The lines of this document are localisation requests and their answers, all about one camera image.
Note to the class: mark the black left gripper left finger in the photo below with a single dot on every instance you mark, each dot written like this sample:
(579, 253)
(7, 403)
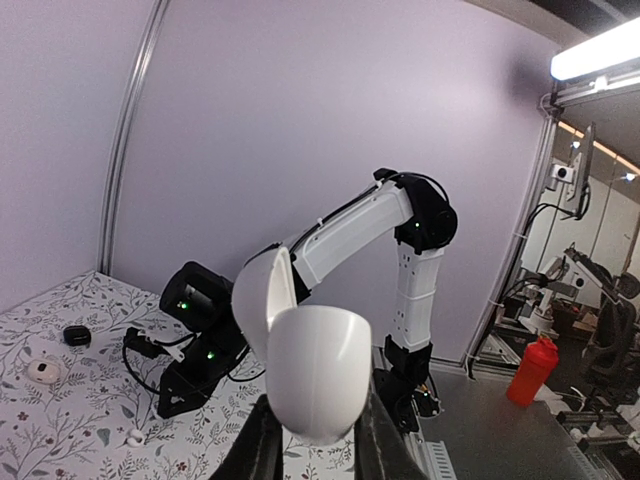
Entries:
(257, 451)

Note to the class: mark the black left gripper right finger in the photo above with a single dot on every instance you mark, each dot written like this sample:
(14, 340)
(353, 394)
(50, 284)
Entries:
(380, 452)

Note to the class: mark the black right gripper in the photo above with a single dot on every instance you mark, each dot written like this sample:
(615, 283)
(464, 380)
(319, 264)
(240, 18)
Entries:
(188, 385)

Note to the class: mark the white oval earbud case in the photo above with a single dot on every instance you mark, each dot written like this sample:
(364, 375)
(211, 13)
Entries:
(317, 358)

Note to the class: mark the cream earbud charging case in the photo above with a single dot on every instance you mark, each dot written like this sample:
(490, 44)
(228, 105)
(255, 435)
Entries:
(43, 372)

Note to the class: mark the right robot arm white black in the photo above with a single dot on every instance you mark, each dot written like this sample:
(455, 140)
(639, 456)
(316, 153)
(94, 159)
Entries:
(377, 255)

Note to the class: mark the black closed earbud case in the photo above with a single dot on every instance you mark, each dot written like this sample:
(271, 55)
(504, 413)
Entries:
(76, 336)

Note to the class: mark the white earbud silicone tip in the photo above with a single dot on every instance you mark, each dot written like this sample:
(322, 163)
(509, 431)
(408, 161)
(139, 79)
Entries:
(135, 438)

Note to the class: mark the orange bottle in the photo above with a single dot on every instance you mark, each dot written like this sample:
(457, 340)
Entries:
(540, 359)

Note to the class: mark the ceiling light tube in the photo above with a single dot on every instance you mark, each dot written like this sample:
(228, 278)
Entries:
(609, 49)

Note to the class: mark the aluminium front rail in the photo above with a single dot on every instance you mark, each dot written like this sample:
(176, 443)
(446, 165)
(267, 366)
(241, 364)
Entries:
(462, 442)

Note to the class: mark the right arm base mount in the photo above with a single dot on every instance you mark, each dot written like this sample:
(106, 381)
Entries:
(407, 389)

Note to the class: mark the right aluminium frame post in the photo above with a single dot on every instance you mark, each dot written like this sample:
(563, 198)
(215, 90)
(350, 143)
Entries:
(122, 135)

